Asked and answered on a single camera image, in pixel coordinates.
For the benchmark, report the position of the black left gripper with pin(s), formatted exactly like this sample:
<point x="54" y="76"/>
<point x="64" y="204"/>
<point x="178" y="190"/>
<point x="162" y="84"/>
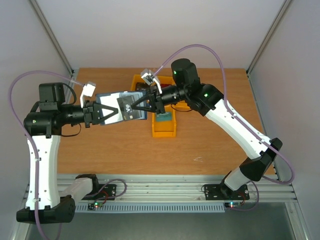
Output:
<point x="88" y="108"/>

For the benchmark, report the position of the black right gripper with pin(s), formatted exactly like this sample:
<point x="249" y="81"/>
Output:
<point x="157" y="100"/>

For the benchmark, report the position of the blue card holder wallet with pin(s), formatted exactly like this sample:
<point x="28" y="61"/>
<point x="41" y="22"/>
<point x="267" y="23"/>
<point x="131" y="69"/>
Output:
<point x="110" y="99"/>

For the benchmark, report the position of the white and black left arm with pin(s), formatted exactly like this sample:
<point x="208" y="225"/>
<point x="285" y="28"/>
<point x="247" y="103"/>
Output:
<point x="43" y="125"/>

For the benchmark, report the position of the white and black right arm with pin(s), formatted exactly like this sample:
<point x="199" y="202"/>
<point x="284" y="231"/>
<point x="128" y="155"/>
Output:
<point x="207" y="100"/>

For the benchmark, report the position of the black credit card in bin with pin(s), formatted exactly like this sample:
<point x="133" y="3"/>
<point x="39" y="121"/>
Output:
<point x="141" y="86"/>

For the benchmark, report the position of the teal credit card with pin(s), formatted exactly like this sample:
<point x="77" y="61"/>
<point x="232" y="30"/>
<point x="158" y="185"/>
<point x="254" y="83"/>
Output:
<point x="163" y="117"/>

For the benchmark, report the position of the orange bin back middle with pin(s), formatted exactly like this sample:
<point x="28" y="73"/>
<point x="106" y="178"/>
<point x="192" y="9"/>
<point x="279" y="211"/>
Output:
<point x="166" y="81"/>

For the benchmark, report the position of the orange bin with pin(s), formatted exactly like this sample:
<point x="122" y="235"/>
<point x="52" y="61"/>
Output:
<point x="166" y="81"/>
<point x="181" y="106"/>
<point x="164" y="129"/>
<point x="135" y="80"/>

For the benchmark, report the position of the orange bin back left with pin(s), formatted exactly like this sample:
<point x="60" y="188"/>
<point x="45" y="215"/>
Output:
<point x="135" y="80"/>

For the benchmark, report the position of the orange bin front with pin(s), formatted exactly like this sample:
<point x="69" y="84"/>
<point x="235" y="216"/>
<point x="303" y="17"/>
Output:
<point x="164" y="129"/>

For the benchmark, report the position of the orange bin back right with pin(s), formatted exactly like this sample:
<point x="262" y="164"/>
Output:
<point x="181" y="106"/>

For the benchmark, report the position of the left controller board with LEDs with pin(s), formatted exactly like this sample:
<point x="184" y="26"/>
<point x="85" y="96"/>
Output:
<point x="95" y="205"/>

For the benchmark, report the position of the controller board with leds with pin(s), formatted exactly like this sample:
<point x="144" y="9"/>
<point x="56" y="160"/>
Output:
<point x="232" y="204"/>
<point x="95" y="205"/>

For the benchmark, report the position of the right controller board with LEDs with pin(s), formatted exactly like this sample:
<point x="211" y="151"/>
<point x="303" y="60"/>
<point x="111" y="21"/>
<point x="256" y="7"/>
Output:
<point x="232" y="204"/>

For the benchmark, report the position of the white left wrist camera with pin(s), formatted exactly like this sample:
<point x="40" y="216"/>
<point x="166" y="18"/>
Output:
<point x="88" y="90"/>

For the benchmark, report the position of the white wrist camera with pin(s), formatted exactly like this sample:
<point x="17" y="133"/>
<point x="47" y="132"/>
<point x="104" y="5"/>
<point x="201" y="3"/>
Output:
<point x="88" y="90"/>
<point x="150" y="78"/>

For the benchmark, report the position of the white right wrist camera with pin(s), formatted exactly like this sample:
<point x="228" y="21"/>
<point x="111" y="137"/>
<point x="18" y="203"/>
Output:
<point x="150" y="78"/>

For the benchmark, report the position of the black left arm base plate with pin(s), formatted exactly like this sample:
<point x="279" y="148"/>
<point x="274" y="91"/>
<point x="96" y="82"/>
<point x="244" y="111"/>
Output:
<point x="110" y="190"/>

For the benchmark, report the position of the aluminium rail frame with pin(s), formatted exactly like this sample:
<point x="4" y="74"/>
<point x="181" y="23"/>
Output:
<point x="176" y="188"/>

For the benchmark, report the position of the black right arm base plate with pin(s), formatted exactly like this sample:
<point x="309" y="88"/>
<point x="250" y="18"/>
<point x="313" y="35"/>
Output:
<point x="212" y="192"/>

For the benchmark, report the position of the grey slotted cable duct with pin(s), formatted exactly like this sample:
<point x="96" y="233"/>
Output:
<point x="134" y="208"/>

